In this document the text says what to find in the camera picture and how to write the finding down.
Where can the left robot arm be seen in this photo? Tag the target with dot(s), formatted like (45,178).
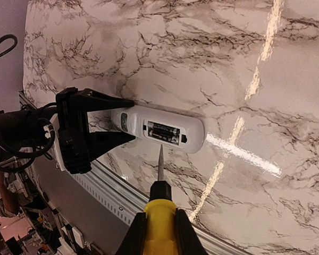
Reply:
(28,134)

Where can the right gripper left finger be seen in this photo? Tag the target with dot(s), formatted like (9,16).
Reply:
(134,240)

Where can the white remote control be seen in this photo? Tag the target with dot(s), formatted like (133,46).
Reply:
(134,121)

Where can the front aluminium rail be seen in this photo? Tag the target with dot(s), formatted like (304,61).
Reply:
(123,200)

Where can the yellow handled screwdriver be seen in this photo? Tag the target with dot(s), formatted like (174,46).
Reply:
(160,216)

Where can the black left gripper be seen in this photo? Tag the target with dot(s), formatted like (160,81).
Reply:
(70,115)

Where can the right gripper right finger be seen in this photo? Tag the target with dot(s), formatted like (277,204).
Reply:
(186,237)

